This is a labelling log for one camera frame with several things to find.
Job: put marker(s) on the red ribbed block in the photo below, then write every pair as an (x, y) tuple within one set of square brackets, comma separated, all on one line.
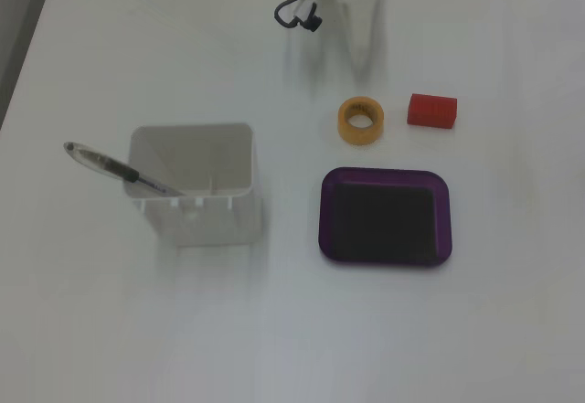
[(432, 111)]

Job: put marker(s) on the white square box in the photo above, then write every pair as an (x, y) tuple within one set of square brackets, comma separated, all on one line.
[(205, 220)]

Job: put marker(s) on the purple tray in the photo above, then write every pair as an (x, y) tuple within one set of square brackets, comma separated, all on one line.
[(384, 220)]

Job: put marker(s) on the clear ballpoint pen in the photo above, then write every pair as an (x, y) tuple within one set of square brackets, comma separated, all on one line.
[(107, 163)]

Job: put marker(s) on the yellow tape roll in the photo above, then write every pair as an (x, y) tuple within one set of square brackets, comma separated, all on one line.
[(348, 131)]

